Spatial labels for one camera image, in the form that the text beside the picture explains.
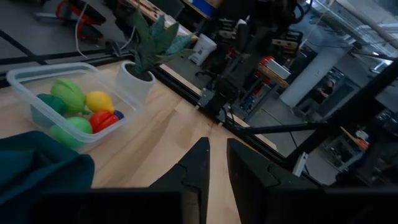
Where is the dark green cloth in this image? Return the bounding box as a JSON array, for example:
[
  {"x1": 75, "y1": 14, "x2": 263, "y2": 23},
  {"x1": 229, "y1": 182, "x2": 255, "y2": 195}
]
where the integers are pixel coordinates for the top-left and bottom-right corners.
[{"x1": 0, "y1": 130, "x2": 96, "y2": 215}]

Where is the white bin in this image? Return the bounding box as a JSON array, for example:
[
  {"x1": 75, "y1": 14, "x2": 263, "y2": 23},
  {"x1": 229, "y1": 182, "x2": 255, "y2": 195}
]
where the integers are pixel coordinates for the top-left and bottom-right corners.
[{"x1": 188, "y1": 33, "x2": 218, "y2": 67}]

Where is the red toy tomato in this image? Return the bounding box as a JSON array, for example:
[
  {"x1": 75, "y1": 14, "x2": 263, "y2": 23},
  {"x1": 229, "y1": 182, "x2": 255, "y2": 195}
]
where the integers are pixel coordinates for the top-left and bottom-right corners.
[{"x1": 89, "y1": 111, "x2": 120, "y2": 134}]

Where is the blue box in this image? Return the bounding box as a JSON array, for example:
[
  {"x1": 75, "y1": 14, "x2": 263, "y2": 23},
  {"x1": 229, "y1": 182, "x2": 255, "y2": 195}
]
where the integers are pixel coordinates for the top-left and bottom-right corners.
[{"x1": 191, "y1": 0, "x2": 216, "y2": 17}]

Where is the black aluminium table frame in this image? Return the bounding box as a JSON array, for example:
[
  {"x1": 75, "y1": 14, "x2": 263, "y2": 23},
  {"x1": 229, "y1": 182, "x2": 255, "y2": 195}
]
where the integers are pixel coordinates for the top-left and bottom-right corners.
[{"x1": 0, "y1": 46, "x2": 398, "y2": 187}]

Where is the dark green toy pepper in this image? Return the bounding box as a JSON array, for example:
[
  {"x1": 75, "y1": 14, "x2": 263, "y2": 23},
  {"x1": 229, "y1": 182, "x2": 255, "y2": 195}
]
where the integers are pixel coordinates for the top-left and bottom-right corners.
[{"x1": 36, "y1": 93, "x2": 68, "y2": 116}]

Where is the red and black cart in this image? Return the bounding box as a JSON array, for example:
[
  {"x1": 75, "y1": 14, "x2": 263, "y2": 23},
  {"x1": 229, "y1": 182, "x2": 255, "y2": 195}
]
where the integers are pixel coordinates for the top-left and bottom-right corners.
[{"x1": 55, "y1": 0, "x2": 107, "y2": 42}]

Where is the silver aluminium bracket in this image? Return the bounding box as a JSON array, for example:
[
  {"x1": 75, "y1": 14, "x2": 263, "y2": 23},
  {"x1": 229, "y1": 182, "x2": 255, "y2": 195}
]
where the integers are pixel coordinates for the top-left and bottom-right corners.
[{"x1": 292, "y1": 151, "x2": 309, "y2": 178}]

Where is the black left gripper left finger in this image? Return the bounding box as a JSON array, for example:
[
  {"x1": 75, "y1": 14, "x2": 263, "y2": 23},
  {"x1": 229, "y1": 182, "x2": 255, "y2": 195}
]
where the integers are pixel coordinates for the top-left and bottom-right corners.
[{"x1": 148, "y1": 136, "x2": 211, "y2": 224}]

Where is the long white cable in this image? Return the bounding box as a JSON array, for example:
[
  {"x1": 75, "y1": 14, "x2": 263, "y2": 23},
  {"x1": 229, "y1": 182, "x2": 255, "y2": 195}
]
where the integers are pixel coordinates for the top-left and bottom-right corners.
[{"x1": 73, "y1": 2, "x2": 91, "y2": 60}]

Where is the clear plastic tupperware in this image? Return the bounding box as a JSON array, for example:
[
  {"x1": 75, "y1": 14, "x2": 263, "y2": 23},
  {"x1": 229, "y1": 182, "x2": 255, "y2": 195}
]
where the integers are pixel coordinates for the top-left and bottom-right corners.
[{"x1": 6, "y1": 62, "x2": 144, "y2": 153}]

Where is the yellow toy lemon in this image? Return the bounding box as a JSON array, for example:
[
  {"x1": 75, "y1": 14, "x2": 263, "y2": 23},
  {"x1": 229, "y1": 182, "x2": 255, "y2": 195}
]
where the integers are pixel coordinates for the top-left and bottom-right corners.
[{"x1": 85, "y1": 90, "x2": 116, "y2": 114}]

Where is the succulent plant in white pot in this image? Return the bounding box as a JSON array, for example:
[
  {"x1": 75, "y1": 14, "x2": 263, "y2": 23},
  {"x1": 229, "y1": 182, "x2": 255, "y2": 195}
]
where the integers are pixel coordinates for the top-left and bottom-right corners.
[{"x1": 116, "y1": 9, "x2": 196, "y2": 104}]

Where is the green round toy lime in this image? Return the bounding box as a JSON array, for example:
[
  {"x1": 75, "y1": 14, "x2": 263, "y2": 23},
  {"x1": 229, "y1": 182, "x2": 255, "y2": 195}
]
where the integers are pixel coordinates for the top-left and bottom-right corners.
[{"x1": 49, "y1": 116, "x2": 93, "y2": 149}]

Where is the person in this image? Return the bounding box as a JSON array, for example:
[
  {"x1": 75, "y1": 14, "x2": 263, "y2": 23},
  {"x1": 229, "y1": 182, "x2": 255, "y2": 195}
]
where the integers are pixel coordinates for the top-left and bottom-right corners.
[{"x1": 306, "y1": 79, "x2": 335, "y2": 110}]

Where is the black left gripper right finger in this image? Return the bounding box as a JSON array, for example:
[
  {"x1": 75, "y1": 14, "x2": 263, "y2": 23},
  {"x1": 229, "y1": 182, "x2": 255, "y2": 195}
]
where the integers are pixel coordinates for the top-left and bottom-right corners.
[{"x1": 226, "y1": 138, "x2": 326, "y2": 224}]

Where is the light green ribbed toy melon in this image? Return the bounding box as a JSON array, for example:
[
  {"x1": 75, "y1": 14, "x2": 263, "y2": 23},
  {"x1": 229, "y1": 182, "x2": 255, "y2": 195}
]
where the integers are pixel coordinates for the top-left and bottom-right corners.
[{"x1": 50, "y1": 77, "x2": 91, "y2": 115}]

